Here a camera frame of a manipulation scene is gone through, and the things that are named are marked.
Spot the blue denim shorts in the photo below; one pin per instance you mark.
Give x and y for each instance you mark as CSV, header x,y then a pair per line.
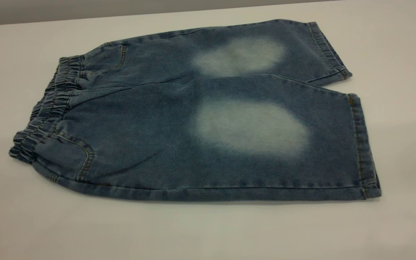
x,y
157,144

